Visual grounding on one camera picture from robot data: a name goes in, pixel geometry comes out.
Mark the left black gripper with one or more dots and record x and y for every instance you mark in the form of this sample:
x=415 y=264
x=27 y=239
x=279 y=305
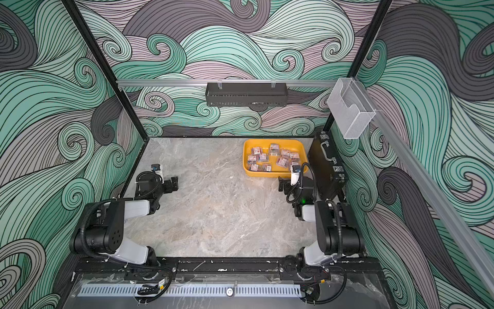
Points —
x=166 y=185

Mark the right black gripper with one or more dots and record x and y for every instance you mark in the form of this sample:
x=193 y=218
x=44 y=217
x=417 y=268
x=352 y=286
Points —
x=285 y=183

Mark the yellow plastic storage tray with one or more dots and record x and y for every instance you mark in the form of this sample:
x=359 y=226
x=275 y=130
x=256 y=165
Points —
x=291 y=144

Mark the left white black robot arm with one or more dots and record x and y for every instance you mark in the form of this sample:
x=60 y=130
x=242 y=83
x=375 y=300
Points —
x=99 y=233

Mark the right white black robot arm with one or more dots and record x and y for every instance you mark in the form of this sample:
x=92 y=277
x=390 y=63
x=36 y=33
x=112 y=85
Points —
x=336 y=235

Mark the paper clip box far right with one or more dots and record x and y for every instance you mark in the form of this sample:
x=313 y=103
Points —
x=294 y=156

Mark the paper clip box right lower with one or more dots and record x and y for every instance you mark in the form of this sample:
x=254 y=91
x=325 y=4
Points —
x=283 y=162

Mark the paper clip box stacked top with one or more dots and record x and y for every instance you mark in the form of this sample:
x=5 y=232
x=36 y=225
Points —
x=274 y=149

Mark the paper clip box middle centre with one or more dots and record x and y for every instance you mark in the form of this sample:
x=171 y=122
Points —
x=263 y=157

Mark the paper clip box middle left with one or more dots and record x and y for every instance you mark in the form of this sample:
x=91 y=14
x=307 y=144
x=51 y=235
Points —
x=252 y=159

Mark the paper clip box top left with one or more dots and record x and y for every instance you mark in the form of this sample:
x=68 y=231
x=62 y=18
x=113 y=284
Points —
x=256 y=150

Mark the black briefcase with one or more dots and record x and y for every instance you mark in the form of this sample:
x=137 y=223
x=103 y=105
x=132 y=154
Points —
x=328 y=166

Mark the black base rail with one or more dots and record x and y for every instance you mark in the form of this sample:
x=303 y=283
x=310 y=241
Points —
x=182 y=269

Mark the clear acrylic wall holder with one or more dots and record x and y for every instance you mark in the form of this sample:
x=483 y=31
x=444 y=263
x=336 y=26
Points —
x=351 y=106

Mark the black wall-mounted tray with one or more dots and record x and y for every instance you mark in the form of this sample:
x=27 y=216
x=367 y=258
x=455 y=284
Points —
x=246 y=95

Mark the white slotted cable duct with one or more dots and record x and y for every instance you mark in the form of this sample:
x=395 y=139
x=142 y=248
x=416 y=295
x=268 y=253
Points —
x=194 y=290

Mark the aluminium rail back wall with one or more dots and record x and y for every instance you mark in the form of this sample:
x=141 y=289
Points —
x=130 y=83

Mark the aluminium rail wall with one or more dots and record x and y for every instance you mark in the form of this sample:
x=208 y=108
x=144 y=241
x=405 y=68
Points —
x=394 y=128
x=130 y=83

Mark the aluminium rail right wall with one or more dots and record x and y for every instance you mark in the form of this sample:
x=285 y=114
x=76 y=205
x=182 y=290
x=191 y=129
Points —
x=394 y=128

